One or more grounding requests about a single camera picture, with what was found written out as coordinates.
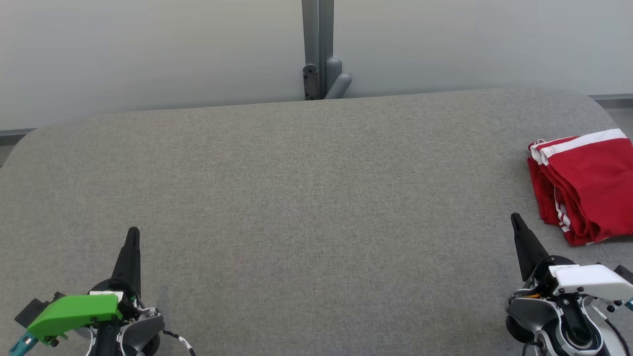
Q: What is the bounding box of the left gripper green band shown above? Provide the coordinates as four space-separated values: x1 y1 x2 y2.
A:
27 227 141 346

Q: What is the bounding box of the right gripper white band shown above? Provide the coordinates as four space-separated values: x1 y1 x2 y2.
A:
511 213 633 302

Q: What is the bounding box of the red garment with white band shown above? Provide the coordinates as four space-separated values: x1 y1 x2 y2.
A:
528 129 633 235

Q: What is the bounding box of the grey rounded partition foot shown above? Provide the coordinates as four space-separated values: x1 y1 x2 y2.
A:
324 57 352 100

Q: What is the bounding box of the left arm black white cable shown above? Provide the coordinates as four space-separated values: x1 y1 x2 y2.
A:
161 329 197 356

